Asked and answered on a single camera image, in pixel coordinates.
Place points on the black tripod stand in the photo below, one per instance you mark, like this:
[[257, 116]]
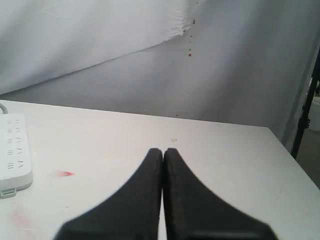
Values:
[[304, 120]]

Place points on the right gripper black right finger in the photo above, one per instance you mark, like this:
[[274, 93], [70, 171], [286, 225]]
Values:
[[193, 212]]

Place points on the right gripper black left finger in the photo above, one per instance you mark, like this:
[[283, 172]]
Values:
[[131, 213]]

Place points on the white backdrop cloth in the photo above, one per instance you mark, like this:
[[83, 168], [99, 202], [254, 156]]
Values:
[[244, 62]]

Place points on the white power strip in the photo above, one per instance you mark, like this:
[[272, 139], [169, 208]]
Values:
[[16, 172]]

